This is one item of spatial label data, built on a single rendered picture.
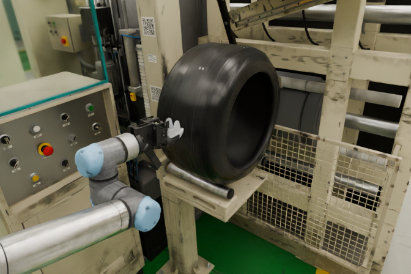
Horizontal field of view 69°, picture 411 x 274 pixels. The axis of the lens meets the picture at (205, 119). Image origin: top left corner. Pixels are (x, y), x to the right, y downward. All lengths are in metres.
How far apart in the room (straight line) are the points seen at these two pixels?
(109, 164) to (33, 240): 0.26
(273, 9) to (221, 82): 0.51
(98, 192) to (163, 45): 0.67
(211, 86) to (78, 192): 0.82
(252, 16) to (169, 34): 0.40
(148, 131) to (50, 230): 0.38
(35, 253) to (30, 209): 0.80
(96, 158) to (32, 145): 0.62
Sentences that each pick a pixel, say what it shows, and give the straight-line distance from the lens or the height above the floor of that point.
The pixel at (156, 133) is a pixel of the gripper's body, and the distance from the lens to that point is 0.87.
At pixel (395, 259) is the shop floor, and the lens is 2.43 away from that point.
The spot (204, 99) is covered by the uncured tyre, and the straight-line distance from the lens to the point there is 0.96.
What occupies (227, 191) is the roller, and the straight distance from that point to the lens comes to 1.20.
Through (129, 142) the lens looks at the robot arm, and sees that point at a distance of 0.82.
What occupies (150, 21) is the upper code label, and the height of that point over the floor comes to 1.53.
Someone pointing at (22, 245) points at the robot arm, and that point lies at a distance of 0.61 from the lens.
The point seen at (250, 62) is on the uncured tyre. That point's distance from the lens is 1.06.
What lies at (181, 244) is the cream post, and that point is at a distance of 1.82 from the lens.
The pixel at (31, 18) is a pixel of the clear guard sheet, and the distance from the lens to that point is 1.26.
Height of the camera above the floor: 1.67
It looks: 25 degrees down
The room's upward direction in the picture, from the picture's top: 3 degrees counter-clockwise
